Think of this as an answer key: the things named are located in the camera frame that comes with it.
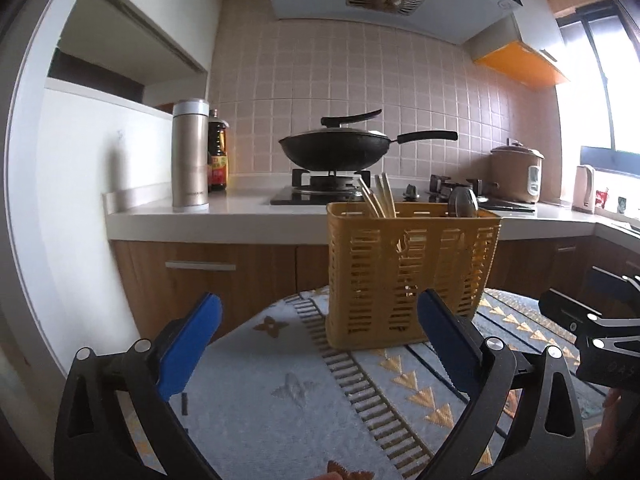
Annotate gas stove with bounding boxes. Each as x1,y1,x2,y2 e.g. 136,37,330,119
269,169,536,214

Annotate brown wooden kitchen cabinets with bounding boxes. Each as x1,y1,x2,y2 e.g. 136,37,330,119
111,236,639,339

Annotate steel thermos flask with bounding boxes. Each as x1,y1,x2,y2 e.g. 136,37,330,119
171,99,209,212

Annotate clear plastic spoon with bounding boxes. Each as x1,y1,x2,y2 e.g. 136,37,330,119
447,186,480,218

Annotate patterned blue table mat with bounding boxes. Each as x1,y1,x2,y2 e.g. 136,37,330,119
117,286,609,480

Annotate lone wooden chopstick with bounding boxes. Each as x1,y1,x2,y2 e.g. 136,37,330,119
358,179,384,218

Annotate beige rice cooker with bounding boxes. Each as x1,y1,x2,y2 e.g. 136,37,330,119
490,142,544,204

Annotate soy sauce bottle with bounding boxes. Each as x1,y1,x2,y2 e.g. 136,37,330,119
207,110,229,193

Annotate white kitchen countertop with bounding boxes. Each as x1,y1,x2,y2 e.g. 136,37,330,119
103,183,639,254

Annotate orange wall cabinet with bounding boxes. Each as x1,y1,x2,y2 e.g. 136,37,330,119
463,13,566,90

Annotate black wok with lid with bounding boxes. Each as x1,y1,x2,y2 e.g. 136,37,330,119
279,110,459,172

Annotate person's right hand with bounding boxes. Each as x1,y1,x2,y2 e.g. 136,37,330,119
587,388,639,479

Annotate yellow plastic utensil basket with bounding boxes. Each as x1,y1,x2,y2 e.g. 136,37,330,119
326,202,501,350

